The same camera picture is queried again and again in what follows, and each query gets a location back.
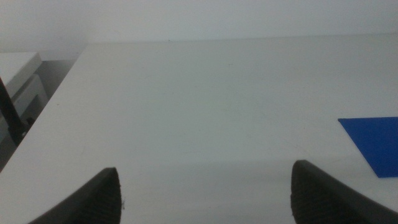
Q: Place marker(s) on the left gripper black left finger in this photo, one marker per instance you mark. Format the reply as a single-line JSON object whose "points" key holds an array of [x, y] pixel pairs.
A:
{"points": [[96, 202]]}

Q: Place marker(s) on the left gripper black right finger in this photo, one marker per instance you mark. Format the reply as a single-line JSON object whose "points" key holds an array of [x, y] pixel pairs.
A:
{"points": [[323, 202]]}

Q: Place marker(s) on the blue rectangular mat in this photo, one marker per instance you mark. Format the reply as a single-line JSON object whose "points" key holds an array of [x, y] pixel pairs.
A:
{"points": [[377, 143]]}

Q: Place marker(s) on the black stand pole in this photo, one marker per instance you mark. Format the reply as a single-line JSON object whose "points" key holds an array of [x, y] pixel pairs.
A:
{"points": [[10, 116]]}

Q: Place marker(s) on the white side cabinet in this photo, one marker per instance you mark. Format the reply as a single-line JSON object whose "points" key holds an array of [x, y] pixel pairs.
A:
{"points": [[18, 71]]}

